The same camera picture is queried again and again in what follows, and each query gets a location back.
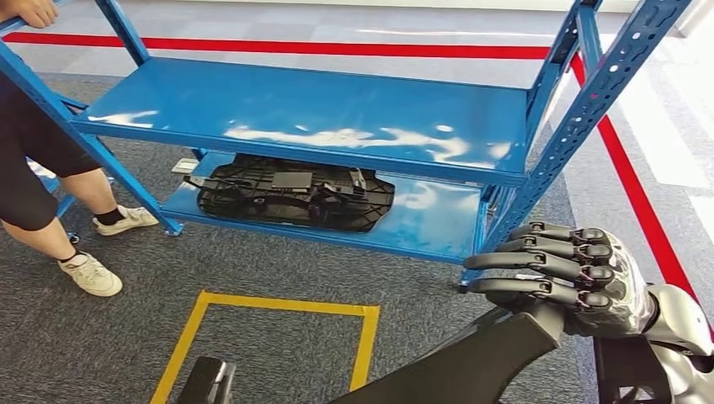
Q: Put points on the person's left hand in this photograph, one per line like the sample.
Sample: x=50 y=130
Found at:
x=30 y=11

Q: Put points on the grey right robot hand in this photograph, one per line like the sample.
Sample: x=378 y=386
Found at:
x=619 y=301

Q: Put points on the black plastic frame part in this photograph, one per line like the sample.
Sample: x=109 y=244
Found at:
x=474 y=368

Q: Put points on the blue metal shelf rack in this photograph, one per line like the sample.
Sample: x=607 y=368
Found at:
x=307 y=111

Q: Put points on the large black plastic car part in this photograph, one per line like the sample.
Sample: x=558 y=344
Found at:
x=290 y=206

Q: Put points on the person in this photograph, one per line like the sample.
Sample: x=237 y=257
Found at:
x=22 y=139

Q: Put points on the small white floor plate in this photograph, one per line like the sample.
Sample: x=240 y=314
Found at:
x=185 y=166

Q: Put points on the red floor tape line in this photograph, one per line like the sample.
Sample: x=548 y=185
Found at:
x=279 y=46

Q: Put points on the yellow floor tape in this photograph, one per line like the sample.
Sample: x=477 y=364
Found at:
x=279 y=304

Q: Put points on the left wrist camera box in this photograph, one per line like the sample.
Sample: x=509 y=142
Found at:
x=203 y=385

